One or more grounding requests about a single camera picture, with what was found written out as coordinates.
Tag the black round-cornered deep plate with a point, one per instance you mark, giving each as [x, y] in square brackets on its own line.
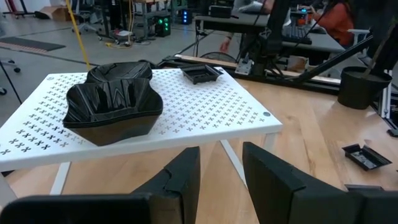
[118, 71]

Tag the black box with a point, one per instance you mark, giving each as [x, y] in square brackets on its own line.
[220, 12]

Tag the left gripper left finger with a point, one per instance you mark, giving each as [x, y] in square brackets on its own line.
[174, 199]

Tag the black device with blue lights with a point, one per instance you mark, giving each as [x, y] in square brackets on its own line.
[186, 17]

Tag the office chair base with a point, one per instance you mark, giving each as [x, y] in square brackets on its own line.
[9, 62]

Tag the person's hand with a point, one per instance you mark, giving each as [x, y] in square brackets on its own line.
[224, 46]

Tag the black wavy-rim deep plate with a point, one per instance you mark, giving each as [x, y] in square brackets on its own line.
[118, 133]
[77, 124]
[112, 96]

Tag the gray office desk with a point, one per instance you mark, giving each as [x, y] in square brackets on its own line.
[326, 46]

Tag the person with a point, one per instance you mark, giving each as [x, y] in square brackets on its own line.
[337, 21]
[248, 6]

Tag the gray office chair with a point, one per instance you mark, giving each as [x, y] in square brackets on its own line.
[84, 25]

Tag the white perforated metal shelf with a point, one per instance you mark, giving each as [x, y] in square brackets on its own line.
[202, 105]

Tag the black keyboard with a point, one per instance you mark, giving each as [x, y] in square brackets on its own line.
[295, 34]

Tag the brown cardboard box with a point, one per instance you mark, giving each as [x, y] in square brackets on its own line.
[57, 13]

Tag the white chair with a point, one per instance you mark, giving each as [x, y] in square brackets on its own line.
[357, 31]

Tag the black aluminium table frame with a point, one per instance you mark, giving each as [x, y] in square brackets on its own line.
[326, 63]

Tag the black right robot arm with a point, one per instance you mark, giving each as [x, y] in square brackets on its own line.
[270, 40]

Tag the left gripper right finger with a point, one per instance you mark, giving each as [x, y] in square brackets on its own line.
[280, 202]

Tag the black plant pot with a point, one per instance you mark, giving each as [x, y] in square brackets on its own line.
[363, 93]

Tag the dark floor mat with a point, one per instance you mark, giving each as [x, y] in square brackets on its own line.
[28, 43]

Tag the small black square plate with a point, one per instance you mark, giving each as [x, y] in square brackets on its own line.
[367, 158]
[363, 187]
[200, 74]

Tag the computer tower with green lights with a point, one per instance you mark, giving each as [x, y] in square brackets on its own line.
[161, 26]

